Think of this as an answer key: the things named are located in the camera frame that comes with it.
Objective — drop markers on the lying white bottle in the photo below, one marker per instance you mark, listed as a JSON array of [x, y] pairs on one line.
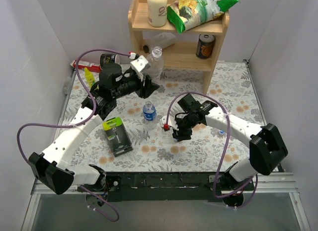
[[163, 40]]

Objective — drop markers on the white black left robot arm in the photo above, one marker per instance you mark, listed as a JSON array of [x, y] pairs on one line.
[[51, 165]]

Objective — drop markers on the wooden two-tier shelf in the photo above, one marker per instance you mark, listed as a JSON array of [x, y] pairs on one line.
[[180, 55]]

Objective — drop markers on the cream lotion bottle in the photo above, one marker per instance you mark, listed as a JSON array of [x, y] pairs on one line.
[[157, 12]]

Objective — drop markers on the floral table cloth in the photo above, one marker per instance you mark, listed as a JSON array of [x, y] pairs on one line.
[[156, 149]]

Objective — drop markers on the green chips bag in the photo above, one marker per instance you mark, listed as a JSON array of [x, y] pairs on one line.
[[187, 14]]

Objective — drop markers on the dark tin can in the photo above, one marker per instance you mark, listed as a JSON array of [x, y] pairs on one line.
[[205, 46]]

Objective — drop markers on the clear plastic bottle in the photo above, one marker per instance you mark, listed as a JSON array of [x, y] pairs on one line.
[[156, 63]]

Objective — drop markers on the yellow squeeze bottle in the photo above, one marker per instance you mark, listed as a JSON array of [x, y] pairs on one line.
[[89, 77]]

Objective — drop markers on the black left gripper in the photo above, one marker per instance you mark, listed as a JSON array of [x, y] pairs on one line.
[[145, 85]]

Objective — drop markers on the black green razor box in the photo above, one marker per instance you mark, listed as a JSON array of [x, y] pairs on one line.
[[117, 136]]

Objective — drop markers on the black white paper cup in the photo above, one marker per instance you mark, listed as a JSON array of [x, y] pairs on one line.
[[106, 59]]

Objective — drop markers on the small blue-label water bottle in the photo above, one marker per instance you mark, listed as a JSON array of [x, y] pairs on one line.
[[150, 115]]

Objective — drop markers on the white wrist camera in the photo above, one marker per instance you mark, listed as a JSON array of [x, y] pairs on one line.
[[167, 122], [140, 64]]

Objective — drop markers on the red white toothpaste box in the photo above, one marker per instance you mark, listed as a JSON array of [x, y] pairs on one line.
[[92, 67]]

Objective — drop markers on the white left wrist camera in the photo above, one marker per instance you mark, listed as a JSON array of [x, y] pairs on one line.
[[140, 64]]

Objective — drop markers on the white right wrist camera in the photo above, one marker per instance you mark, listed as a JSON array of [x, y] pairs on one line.
[[167, 122]]

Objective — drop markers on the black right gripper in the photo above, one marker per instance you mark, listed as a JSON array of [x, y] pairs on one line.
[[182, 131]]

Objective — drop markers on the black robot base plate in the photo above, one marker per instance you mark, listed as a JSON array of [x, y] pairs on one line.
[[159, 186]]

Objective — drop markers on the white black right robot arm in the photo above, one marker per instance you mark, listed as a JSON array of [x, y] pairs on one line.
[[265, 143]]

